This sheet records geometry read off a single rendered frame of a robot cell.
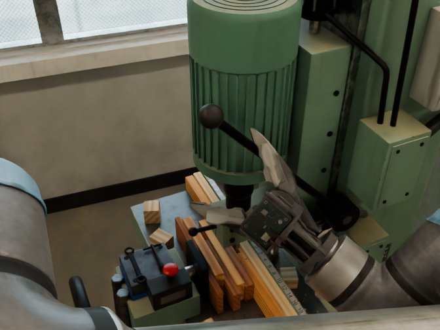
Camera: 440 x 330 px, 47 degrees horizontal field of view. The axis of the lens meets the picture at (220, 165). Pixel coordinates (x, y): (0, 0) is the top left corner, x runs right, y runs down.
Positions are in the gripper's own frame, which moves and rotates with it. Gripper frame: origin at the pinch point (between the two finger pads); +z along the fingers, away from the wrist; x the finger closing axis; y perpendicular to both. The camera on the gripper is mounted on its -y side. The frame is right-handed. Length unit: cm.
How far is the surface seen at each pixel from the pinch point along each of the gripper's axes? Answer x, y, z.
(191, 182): 20, -48, 9
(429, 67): -31.4, -15.1, -15.0
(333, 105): -17.1, -16.4, -7.0
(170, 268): 25.1, -13.6, -3.1
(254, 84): -12.6, -1.9, 3.8
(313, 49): -22.2, -8.9, 0.9
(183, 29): 0, -145, 70
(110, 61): 28, -125, 80
